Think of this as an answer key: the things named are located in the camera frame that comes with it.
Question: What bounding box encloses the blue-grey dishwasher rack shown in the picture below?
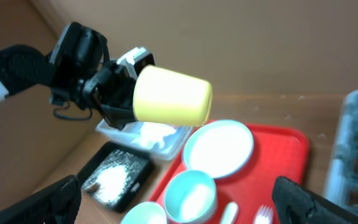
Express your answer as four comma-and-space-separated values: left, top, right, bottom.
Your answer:
324, 90, 358, 216

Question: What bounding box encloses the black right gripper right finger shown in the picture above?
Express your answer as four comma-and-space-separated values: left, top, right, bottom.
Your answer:
272, 176, 358, 224

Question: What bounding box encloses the brown food scrap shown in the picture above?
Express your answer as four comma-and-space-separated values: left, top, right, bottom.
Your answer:
85, 182, 100, 192

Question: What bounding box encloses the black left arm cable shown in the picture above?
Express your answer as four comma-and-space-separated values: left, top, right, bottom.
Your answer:
53, 101, 93, 121

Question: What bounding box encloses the white tissue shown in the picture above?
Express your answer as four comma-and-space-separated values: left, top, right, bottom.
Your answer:
131, 122, 176, 149

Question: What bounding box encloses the white plastic spoon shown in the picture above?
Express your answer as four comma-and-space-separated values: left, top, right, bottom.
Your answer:
219, 201, 239, 224

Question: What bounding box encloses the yellow plastic cup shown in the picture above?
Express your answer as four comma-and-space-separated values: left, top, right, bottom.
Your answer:
132, 65, 213, 126

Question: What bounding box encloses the white rice pile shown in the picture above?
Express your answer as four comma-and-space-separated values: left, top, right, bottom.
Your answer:
94, 165, 128, 204

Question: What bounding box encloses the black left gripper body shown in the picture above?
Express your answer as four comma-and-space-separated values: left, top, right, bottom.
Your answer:
81, 60, 135, 116

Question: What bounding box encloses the small blue bowl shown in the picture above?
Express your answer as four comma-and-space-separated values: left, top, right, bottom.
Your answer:
120, 202, 168, 224

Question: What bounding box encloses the light blue plate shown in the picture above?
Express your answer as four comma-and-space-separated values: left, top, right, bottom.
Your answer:
182, 119, 254, 179

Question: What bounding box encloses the pale green bowl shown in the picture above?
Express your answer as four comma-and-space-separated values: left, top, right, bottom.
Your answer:
163, 170, 218, 223

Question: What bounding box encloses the white plastic fork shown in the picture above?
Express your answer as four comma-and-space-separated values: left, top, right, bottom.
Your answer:
253, 205, 273, 224

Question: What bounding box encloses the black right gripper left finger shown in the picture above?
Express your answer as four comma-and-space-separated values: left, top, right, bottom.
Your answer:
0, 175, 81, 224

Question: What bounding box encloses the black food waste tray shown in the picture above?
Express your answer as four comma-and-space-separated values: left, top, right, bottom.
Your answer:
77, 142, 155, 213

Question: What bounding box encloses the clear plastic bin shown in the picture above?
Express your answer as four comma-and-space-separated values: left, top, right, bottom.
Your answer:
96, 120, 193, 161

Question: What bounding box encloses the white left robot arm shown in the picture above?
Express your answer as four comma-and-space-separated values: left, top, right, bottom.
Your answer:
0, 22, 135, 129

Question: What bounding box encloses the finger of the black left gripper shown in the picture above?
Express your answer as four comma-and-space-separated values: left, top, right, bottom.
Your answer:
101, 105, 135, 130

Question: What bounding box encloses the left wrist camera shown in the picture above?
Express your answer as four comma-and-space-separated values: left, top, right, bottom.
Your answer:
116, 47, 155, 80

